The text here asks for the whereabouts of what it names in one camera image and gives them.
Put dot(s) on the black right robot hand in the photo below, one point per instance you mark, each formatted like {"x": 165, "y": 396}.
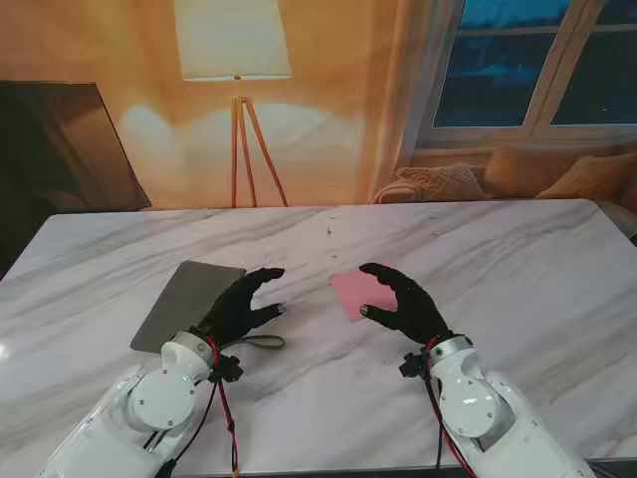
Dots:
{"x": 413, "y": 313}

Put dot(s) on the floor lamp with wooden legs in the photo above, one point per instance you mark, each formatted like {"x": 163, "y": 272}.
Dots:
{"x": 234, "y": 40}

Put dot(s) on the grey suede zip pouch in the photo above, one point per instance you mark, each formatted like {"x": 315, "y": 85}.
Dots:
{"x": 184, "y": 299}

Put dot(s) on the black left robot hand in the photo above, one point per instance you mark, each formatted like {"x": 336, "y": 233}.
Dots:
{"x": 234, "y": 309}

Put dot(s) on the cream knitted cushion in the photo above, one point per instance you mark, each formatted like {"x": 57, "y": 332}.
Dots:
{"x": 438, "y": 181}

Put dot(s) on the pink cloth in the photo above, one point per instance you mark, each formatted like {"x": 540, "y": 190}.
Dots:
{"x": 358, "y": 294}

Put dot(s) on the white framed window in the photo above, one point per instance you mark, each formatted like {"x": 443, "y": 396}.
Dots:
{"x": 488, "y": 74}

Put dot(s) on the dark flat television screen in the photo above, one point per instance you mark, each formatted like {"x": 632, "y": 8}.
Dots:
{"x": 60, "y": 149}

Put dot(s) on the orange knitted cushion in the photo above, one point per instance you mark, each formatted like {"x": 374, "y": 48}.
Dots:
{"x": 592, "y": 176}

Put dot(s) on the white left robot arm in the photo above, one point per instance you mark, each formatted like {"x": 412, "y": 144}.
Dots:
{"x": 159, "y": 398}

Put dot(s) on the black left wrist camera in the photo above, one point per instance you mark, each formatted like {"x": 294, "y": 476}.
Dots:
{"x": 228, "y": 369}

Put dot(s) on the beige curtain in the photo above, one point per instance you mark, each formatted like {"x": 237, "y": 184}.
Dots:
{"x": 413, "y": 99}

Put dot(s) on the beige sofa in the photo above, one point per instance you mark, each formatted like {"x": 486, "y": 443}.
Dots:
{"x": 390, "y": 191}

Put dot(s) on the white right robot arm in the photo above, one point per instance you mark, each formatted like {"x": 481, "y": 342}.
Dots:
{"x": 473, "y": 398}

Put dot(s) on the plain tan cushion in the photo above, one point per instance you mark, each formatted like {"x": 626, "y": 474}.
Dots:
{"x": 527, "y": 171}

